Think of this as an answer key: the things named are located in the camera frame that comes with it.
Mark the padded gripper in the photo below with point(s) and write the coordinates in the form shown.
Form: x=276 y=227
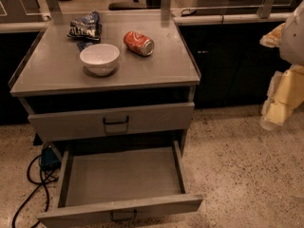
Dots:
x=294 y=40

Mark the open grey bottom drawer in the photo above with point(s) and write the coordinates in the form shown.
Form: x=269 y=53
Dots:
x=124 y=183

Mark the grey drawer cabinet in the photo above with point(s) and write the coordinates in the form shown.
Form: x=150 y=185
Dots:
x=54 y=78

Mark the blue chip bag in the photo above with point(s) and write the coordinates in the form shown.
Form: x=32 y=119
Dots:
x=88 y=28

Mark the grey counter rail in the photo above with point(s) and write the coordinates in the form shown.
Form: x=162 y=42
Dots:
x=229 y=19

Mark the grey middle drawer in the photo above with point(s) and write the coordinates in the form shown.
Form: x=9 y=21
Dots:
x=62 y=126

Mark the blue power box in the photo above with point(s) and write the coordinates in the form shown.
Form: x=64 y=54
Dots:
x=50 y=159

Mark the red soda can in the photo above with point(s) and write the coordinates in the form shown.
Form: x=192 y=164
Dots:
x=139 y=43

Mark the white ceramic bowl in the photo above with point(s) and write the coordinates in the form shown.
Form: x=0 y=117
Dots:
x=100 y=59

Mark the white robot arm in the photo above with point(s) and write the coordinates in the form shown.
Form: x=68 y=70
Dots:
x=286 y=90

